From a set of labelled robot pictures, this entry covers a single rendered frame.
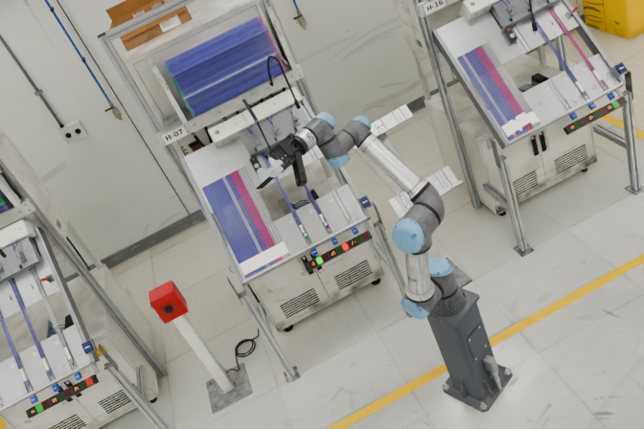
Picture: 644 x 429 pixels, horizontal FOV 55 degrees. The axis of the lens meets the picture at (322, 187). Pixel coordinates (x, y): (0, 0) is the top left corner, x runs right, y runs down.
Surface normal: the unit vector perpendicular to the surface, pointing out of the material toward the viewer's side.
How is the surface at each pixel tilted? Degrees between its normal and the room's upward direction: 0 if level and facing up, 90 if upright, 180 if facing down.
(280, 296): 90
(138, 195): 90
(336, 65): 90
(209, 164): 44
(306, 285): 90
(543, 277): 0
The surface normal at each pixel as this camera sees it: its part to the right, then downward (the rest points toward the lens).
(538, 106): -0.04, -0.24
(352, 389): -0.35, -0.77
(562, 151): 0.31, 0.44
